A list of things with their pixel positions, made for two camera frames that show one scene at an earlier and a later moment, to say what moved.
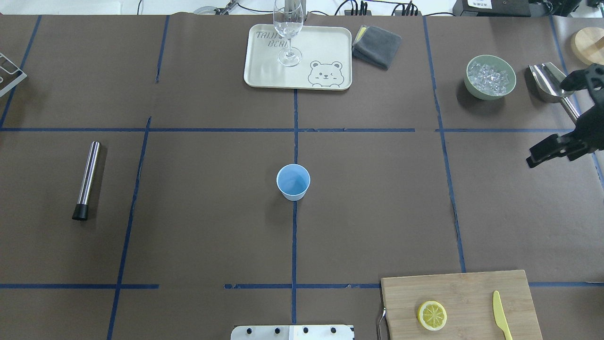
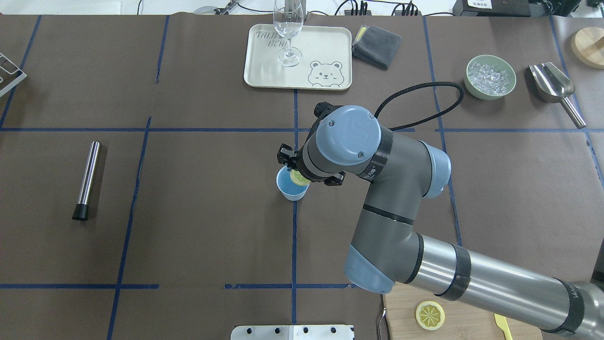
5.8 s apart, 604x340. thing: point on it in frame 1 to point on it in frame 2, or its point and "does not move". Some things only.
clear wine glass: (288, 19) does not move
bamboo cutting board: (492, 306) does not move
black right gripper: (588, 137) to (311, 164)
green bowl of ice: (489, 77) does not move
